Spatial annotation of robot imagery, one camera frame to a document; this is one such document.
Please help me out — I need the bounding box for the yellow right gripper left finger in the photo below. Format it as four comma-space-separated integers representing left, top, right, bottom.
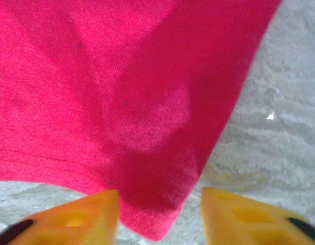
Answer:
0, 189, 120, 245

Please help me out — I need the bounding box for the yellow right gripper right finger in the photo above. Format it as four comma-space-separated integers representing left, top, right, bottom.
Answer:
200, 186, 315, 245

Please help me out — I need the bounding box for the red t-shirt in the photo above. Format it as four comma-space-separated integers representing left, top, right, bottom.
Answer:
0, 0, 283, 242

